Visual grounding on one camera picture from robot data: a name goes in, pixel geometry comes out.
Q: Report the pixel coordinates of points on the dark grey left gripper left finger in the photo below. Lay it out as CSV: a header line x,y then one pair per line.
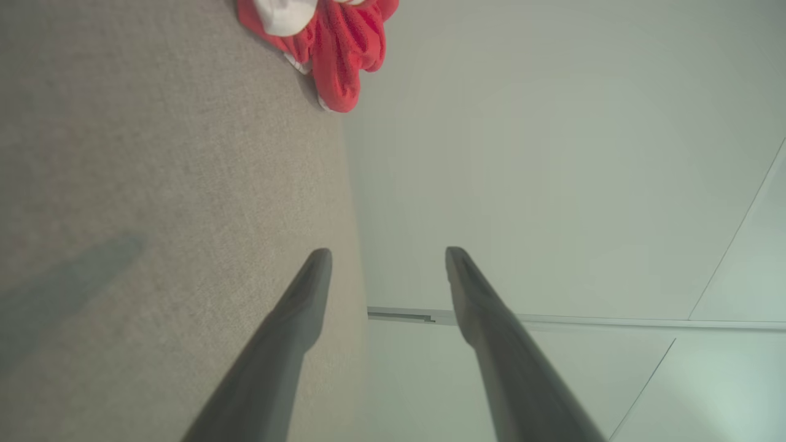
x,y
270,380

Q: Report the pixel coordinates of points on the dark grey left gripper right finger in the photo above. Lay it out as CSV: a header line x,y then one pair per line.
x,y
516,387

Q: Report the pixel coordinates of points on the red t-shirt with white sleeves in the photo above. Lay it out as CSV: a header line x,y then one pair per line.
x,y
344,43

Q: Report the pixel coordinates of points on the wide grey partition panel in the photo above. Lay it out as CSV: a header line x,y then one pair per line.
x,y
552,153

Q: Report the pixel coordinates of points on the grey partition post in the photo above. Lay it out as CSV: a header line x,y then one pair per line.
x,y
614,321

